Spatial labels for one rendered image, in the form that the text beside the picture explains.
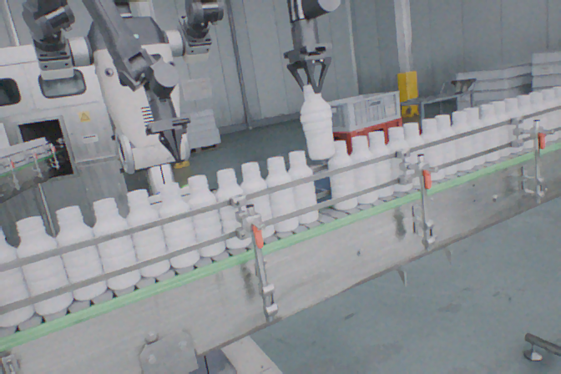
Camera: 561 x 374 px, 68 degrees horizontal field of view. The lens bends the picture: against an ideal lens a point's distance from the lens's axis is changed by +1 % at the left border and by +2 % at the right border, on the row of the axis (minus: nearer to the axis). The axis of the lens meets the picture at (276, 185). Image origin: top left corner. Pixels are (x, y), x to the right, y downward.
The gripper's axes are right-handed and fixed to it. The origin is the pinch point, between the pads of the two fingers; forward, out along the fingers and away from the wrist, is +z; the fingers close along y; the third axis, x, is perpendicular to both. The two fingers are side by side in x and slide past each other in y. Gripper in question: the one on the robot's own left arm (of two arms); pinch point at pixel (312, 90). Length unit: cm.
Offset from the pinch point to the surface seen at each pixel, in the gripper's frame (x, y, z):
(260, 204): 17.8, -1.7, 21.6
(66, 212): 53, 0, 13
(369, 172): -11.6, -2.4, 21.3
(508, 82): -613, 353, 48
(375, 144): -16.5, 0.2, 15.6
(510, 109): -70, 0, 16
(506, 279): -160, 64, 128
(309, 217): 6.4, -1.6, 27.8
